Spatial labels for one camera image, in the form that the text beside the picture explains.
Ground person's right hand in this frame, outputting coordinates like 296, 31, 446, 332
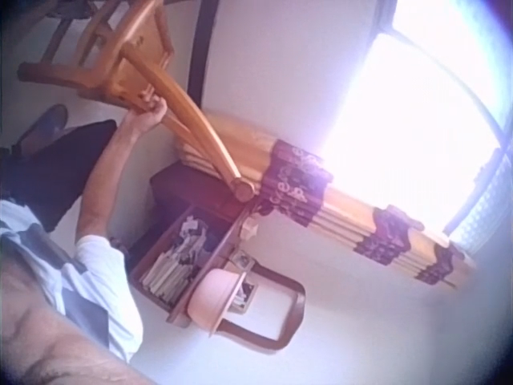
119, 90, 169, 138

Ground light wooden chair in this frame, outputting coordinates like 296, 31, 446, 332
18, 0, 256, 204

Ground dark wooden chair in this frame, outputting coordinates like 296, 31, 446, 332
38, 0, 101, 65

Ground person's legs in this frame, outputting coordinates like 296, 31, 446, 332
0, 103, 119, 233

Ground dark wooden bookshelf with books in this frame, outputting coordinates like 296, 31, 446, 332
127, 164, 257, 328

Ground pink brimmed hat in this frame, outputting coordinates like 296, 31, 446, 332
187, 267, 249, 338

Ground pinned photo prints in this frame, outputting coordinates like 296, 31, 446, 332
228, 251, 258, 314

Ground bright window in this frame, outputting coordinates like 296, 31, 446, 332
320, 0, 513, 257

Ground dark wooden door post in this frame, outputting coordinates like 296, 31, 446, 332
187, 0, 220, 101

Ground brown curved wooden frame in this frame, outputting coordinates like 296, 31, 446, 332
218, 253, 308, 356

